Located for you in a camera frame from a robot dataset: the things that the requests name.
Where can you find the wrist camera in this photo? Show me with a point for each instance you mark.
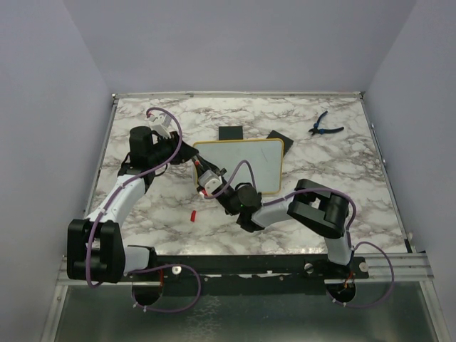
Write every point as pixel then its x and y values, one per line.
pixel 160 124
pixel 208 183

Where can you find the black square block left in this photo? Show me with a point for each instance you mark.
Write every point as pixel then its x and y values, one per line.
pixel 230 133

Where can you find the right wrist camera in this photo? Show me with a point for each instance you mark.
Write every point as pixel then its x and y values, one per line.
pixel 208 183

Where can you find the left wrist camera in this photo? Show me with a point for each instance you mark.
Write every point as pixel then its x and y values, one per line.
pixel 160 124

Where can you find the metal table frame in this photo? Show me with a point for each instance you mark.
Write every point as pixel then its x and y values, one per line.
pixel 335 144

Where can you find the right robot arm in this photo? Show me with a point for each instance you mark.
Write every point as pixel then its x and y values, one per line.
pixel 326 212

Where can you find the red marker cap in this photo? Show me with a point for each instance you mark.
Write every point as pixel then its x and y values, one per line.
pixel 193 216

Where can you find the black square block right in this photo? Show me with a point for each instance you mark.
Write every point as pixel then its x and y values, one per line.
pixel 287 142

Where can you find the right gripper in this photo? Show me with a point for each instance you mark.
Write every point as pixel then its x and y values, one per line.
pixel 201 169

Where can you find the black square block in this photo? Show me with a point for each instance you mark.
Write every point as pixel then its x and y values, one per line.
pixel 287 142
pixel 230 133

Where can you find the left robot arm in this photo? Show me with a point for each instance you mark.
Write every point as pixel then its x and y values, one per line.
pixel 95 250

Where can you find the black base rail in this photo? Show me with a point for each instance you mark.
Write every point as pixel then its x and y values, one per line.
pixel 248 275

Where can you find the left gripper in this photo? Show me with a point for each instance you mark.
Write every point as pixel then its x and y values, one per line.
pixel 185 153

